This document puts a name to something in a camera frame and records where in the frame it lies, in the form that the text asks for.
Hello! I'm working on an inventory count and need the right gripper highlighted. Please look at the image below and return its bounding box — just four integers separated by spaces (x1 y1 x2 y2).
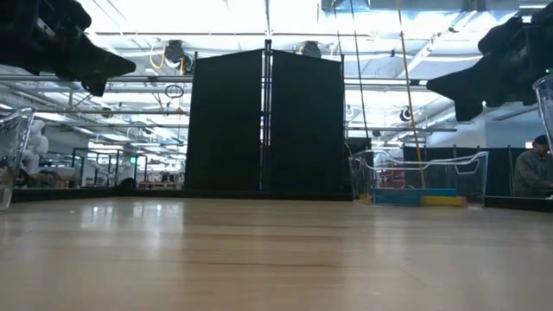
425 3 553 123

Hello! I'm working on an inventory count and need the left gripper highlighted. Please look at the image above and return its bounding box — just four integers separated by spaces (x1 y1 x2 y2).
0 0 137 98

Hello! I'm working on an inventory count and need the long blue block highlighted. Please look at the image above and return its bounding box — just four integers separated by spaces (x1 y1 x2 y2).
373 187 458 198
373 194 424 206

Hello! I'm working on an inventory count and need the clear plastic bin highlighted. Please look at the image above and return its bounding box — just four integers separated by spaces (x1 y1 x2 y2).
347 149 490 206
532 73 553 157
0 106 36 212

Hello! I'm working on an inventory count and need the person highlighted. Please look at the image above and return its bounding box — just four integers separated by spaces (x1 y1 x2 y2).
512 134 553 199

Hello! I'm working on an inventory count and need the black folding partition screen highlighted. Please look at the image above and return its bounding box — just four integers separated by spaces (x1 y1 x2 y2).
185 39 346 202

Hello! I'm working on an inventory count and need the yellow hanging cable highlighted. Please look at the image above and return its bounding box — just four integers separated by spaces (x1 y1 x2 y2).
396 0 428 190

